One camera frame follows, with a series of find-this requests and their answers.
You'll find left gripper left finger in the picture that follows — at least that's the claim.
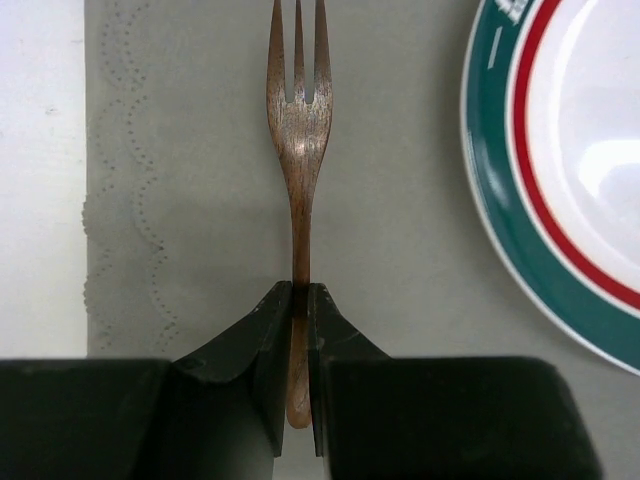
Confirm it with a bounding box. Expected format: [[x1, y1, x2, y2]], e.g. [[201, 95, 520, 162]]
[[1, 281, 292, 479]]

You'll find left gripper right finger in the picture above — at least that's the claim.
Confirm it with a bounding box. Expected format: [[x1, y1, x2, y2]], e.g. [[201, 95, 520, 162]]
[[308, 284, 600, 479]]

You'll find grey cloth placemat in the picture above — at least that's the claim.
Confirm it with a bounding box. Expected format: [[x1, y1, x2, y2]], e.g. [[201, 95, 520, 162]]
[[83, 1, 639, 385]]

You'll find brown wooden fork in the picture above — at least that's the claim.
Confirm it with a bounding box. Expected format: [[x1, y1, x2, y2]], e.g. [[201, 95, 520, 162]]
[[266, 0, 333, 429]]

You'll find white plate green red rim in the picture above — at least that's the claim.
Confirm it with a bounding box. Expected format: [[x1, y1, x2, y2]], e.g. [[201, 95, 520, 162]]
[[460, 1, 639, 373]]

